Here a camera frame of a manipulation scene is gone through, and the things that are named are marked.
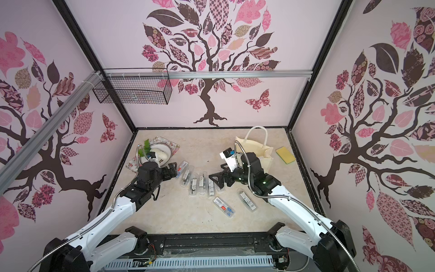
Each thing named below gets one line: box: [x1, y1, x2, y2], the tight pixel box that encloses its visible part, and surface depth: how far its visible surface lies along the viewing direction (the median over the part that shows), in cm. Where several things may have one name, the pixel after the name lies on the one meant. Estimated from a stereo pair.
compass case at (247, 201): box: [239, 190, 258, 213], surface depth 87 cm
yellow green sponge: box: [275, 146, 297, 165], surface depth 109 cm
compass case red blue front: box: [212, 196, 236, 219], surface depth 85 cm
